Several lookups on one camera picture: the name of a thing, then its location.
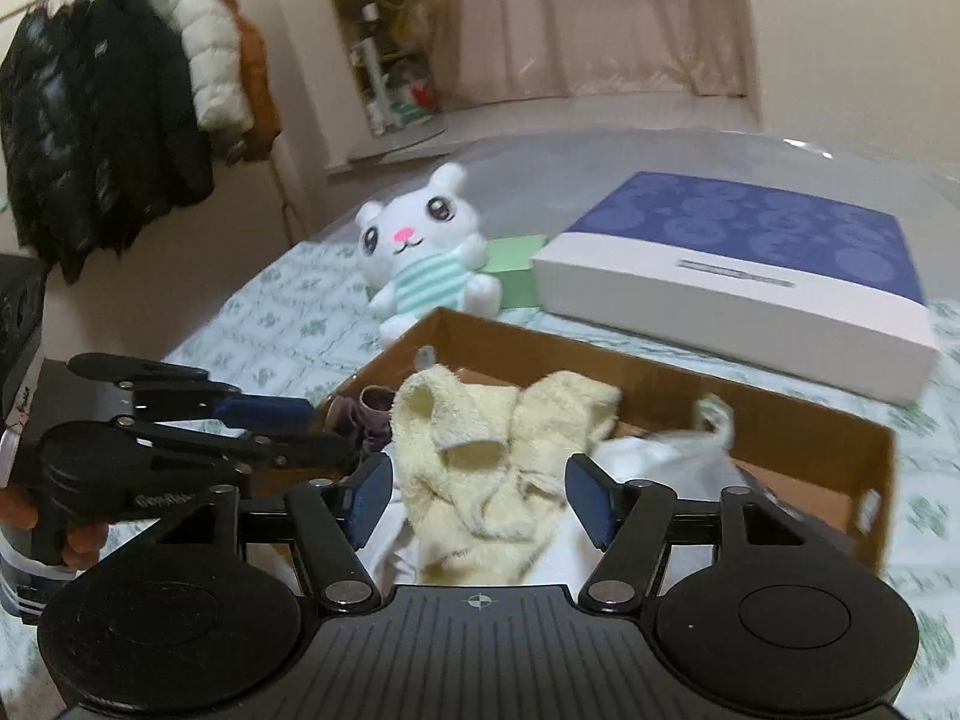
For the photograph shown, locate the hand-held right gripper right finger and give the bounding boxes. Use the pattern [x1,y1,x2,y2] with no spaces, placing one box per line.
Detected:
[564,455,816,612]

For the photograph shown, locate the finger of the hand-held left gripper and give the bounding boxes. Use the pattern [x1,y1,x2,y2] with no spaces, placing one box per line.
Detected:
[39,420,359,494]
[67,352,314,432]

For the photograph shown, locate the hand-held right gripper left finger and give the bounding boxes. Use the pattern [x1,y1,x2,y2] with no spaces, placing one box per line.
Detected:
[141,455,395,611]

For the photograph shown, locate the white cloth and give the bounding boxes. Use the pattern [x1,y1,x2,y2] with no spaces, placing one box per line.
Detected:
[354,441,601,593]

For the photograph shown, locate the white cloth bag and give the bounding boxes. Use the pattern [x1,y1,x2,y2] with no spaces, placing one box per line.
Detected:
[600,394,743,497]

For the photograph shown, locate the dark grey cloth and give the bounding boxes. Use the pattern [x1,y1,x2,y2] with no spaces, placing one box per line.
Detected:
[326,386,395,466]

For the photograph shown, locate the yellow towel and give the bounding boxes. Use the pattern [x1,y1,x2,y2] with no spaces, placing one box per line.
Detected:
[390,364,623,586]

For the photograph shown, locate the brown cardboard box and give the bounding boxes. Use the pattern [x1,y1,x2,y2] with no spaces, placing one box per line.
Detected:
[311,306,897,586]

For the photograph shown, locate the person's left hand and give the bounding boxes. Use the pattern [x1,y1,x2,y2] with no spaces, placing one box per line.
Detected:
[0,484,110,571]

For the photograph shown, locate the white plush bunny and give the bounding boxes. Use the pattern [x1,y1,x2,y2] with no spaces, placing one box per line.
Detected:
[354,161,505,350]

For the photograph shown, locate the small green box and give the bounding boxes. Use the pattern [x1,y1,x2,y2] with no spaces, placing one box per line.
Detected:
[480,235,548,310]

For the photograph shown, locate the blue and white flat box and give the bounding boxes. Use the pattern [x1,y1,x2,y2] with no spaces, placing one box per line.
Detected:
[531,171,940,404]

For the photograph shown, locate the brown jacket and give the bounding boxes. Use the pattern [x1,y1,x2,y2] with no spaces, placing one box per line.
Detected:
[184,0,284,163]

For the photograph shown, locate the black coat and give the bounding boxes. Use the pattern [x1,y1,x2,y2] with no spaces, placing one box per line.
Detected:
[71,0,215,256]

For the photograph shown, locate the plastic-covered bed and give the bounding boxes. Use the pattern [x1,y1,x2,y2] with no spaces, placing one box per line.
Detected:
[300,127,960,256]

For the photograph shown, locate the black shiny puffer jacket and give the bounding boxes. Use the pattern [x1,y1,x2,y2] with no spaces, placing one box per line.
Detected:
[0,11,103,286]

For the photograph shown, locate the white puffer jacket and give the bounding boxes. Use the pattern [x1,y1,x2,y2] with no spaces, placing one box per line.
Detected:
[146,0,253,133]

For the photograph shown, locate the pink curtain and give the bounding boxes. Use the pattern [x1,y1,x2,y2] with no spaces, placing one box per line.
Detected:
[427,0,755,110]

